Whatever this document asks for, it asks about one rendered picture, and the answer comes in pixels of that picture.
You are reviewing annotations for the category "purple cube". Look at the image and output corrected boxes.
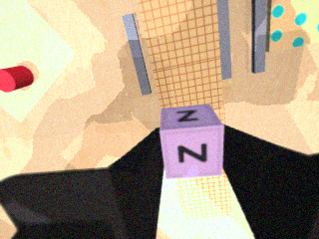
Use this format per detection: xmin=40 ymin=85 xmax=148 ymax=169
xmin=159 ymin=104 xmax=224 ymax=179

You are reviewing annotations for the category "red cylinder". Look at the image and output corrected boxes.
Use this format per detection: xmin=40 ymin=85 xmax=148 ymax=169
xmin=0 ymin=66 xmax=35 ymax=93

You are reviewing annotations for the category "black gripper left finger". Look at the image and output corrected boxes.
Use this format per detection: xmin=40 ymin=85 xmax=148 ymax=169
xmin=0 ymin=127 xmax=164 ymax=239

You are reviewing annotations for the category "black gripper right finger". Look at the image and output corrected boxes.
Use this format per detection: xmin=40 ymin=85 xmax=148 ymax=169
xmin=222 ymin=124 xmax=319 ymax=239

